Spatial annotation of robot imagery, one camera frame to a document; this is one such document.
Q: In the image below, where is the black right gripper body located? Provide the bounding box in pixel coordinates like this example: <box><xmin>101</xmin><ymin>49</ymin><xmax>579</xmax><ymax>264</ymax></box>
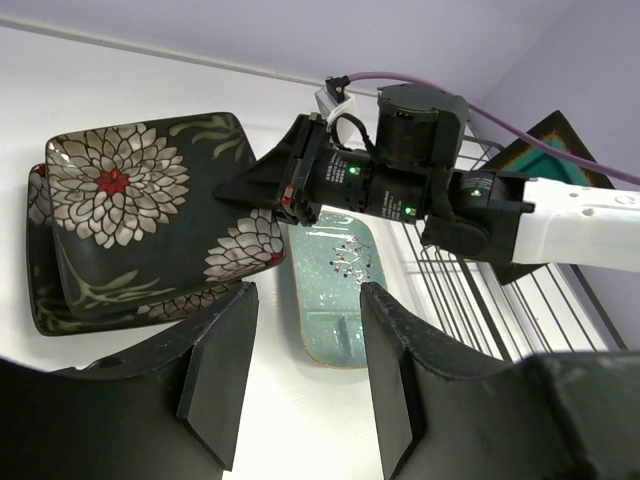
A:
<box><xmin>278</xmin><ymin>113</ymin><xmax>380</xmax><ymax>225</ymax></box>

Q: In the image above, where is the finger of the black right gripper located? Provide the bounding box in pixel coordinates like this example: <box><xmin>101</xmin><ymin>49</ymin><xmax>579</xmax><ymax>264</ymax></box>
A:
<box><xmin>213</xmin><ymin>132</ymin><xmax>300</xmax><ymax>209</ymax></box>

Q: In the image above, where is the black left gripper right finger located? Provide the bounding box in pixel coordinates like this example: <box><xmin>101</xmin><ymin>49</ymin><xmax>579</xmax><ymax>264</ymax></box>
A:
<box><xmin>360</xmin><ymin>283</ymin><xmax>639</xmax><ymax>479</ymax></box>

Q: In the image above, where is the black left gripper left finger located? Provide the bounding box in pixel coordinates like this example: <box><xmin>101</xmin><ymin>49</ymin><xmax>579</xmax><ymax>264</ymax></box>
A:
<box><xmin>1</xmin><ymin>282</ymin><xmax>259</xmax><ymax>479</ymax></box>

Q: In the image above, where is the light green rectangular plate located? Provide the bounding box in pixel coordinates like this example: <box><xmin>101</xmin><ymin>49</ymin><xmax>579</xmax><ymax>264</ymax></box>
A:
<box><xmin>288</xmin><ymin>211</ymin><xmax>386</xmax><ymax>369</ymax></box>

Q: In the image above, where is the small black floral square plate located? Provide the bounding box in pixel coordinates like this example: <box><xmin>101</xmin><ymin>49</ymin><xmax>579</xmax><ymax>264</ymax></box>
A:
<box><xmin>45</xmin><ymin>112</ymin><xmax>285</xmax><ymax>319</ymax></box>

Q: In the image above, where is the large black floral square plate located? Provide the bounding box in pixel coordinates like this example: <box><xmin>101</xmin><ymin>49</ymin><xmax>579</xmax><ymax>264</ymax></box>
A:
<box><xmin>25</xmin><ymin>163</ymin><xmax>241</xmax><ymax>338</ymax></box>

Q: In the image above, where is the black plate with teal centre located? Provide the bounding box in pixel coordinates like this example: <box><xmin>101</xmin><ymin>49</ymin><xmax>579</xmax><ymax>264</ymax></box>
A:
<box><xmin>482</xmin><ymin>110</ymin><xmax>614</xmax><ymax>285</ymax></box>

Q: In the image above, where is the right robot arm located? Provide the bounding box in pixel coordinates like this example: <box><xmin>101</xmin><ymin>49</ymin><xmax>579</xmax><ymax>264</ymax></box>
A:
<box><xmin>215</xmin><ymin>77</ymin><xmax>639</xmax><ymax>272</ymax></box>

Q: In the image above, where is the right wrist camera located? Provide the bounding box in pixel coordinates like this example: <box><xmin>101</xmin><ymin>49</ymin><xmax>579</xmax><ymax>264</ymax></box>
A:
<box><xmin>314</xmin><ymin>76</ymin><xmax>357</xmax><ymax>146</ymax></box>

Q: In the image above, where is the grey wire dish rack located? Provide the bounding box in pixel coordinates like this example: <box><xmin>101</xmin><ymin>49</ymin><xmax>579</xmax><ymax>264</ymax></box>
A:
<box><xmin>399</xmin><ymin>134</ymin><xmax>629</xmax><ymax>364</ymax></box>

